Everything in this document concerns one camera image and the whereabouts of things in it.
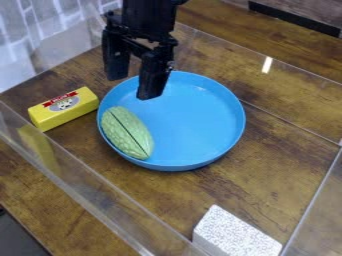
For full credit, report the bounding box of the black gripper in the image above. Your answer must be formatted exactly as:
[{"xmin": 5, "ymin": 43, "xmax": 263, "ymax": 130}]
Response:
[{"xmin": 102, "ymin": 0, "xmax": 187, "ymax": 100}]

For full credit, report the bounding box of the yellow block with label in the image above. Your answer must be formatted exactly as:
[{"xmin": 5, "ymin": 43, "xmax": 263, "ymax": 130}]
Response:
[{"xmin": 28, "ymin": 87, "xmax": 99, "ymax": 132}]

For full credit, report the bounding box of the clear acrylic front wall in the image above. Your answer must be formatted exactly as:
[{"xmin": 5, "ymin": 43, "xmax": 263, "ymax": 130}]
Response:
[{"xmin": 0, "ymin": 101, "xmax": 207, "ymax": 256}]

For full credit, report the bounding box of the white speckled foam block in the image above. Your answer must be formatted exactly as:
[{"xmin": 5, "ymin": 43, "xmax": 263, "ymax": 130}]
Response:
[{"xmin": 192, "ymin": 205, "xmax": 282, "ymax": 256}]

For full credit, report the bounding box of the green bitter gourd toy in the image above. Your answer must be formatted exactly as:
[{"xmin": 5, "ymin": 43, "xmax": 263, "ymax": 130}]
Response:
[{"xmin": 100, "ymin": 106, "xmax": 154, "ymax": 160}]

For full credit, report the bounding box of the blue round tray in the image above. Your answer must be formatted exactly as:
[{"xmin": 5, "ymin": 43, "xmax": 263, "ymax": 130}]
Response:
[{"xmin": 98, "ymin": 71, "xmax": 246, "ymax": 172}]

